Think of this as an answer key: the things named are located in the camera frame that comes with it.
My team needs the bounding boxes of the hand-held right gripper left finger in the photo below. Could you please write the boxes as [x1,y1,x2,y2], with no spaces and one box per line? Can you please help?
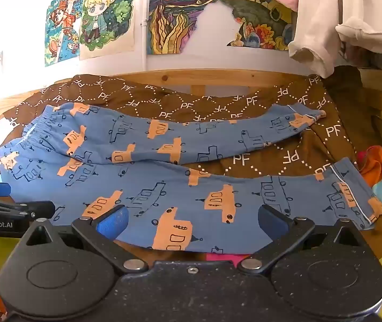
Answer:
[16,204,149,275]

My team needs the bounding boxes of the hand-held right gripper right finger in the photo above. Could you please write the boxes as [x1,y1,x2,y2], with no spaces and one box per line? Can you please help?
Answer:
[237,204,370,275]

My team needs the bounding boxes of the blue pants with orange cars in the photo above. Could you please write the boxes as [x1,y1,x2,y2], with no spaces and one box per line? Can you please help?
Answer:
[0,102,382,254]

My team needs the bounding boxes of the brown blanket with white print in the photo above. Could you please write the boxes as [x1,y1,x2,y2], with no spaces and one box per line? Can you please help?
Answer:
[0,73,376,262]

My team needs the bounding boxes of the white hanging garment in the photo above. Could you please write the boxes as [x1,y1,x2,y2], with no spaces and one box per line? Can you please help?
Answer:
[287,0,382,78]

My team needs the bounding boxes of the wooden bed frame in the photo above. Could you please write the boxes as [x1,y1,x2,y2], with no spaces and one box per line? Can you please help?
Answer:
[0,68,382,150]

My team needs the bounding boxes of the colourful landscape wall poster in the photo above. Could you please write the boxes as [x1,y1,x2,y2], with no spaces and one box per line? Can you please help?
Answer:
[219,0,299,51]

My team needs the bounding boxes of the blond cartoon figure wall poster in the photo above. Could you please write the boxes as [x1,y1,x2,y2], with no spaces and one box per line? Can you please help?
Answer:
[79,0,135,61]

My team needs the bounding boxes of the colourful swirl wall poster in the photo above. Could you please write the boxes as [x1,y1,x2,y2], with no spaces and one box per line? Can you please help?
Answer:
[147,0,220,55]

